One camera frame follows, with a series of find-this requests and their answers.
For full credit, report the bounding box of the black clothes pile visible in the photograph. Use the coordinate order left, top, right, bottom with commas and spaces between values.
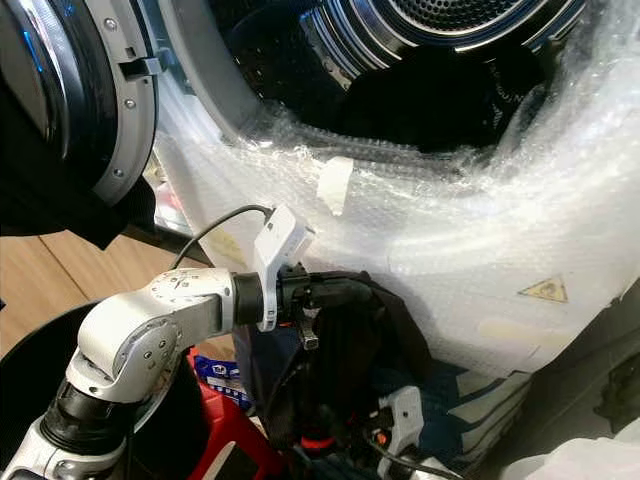
325, 50, 553, 157

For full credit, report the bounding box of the white front-load washing machine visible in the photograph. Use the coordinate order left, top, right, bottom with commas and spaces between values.
150, 0, 640, 381

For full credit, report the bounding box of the blue white printed packet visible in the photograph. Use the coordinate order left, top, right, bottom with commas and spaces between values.
195, 355, 247, 403

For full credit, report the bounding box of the clear bubble wrap sheet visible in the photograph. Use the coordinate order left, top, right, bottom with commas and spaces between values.
150, 15, 640, 381

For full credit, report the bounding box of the white tape piece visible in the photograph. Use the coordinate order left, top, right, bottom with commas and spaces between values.
315, 157, 356, 216

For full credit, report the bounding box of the blue white striped cloth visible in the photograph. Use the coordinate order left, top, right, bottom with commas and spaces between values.
370, 362, 533, 473

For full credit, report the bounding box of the red plastic stool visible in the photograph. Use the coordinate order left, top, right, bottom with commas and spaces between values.
185, 350, 287, 480

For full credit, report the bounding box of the yellow triangle warning sticker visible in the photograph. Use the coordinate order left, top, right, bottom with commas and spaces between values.
518, 276, 569, 304

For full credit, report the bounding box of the white fabric bundle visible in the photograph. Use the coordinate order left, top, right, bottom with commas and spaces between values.
500, 418, 640, 480

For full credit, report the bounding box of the grey chrome washer door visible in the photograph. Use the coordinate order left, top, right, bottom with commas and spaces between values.
15, 0, 167, 207

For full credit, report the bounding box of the chrome perforated washer drum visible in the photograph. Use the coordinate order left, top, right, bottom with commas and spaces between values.
300, 0, 593, 81

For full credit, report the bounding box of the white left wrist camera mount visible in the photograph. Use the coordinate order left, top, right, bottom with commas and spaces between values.
253, 205, 317, 333

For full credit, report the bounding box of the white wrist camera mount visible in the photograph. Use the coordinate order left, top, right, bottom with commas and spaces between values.
253, 205, 317, 333
378, 385, 425, 472

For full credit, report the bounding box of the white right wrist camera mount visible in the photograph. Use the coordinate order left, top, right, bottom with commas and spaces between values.
378, 385, 425, 472

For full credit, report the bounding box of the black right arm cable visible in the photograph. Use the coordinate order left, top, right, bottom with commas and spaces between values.
362, 440, 461, 480

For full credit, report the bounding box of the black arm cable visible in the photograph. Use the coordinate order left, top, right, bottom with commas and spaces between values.
362, 440, 461, 480
170, 203, 276, 271

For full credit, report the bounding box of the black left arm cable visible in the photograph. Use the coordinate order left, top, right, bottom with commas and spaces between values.
170, 203, 276, 271

